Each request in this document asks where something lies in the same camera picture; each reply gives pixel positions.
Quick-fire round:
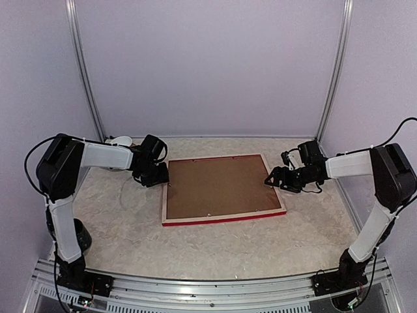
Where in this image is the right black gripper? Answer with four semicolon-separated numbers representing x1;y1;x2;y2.
265;166;317;193

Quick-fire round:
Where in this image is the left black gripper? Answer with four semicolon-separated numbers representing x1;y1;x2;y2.
138;162;169;188

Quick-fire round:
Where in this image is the wooden red picture frame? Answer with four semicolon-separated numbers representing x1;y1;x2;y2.
161;153;287;227

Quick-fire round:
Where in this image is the brown cardboard backing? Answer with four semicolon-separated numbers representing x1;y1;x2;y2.
165;156;283;219

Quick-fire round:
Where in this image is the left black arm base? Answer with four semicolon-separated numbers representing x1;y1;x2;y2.
56;255;114;297

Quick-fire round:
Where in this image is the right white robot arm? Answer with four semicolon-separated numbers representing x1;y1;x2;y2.
264;140;416;263

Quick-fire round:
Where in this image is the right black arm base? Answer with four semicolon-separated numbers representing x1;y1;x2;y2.
311;249;371;296

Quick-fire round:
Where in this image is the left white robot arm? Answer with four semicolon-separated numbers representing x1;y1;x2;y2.
36;134;169;263

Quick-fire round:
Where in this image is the orange white bowl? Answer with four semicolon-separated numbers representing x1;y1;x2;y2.
106;136;133;147

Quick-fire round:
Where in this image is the black cylindrical cup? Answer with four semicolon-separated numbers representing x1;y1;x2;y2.
74;218;92;253

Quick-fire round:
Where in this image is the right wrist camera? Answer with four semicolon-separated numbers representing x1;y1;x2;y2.
281;140;326;170

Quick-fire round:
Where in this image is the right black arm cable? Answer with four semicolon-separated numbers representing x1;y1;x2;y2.
341;117;417;209

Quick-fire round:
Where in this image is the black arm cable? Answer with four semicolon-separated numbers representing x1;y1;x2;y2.
341;117;417;209
23;135;59;196

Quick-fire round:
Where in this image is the aluminium front rail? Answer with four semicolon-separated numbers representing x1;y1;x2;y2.
21;257;401;313

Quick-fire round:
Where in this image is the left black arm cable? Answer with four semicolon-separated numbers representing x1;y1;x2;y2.
23;135;59;196

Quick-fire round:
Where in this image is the left aluminium post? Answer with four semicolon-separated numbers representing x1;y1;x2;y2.
65;0;107;142

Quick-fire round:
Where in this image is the aluminium post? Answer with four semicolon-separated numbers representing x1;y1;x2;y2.
315;0;354;142
65;0;107;142

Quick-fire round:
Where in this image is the right aluminium post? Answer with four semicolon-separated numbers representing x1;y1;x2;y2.
315;0;354;142

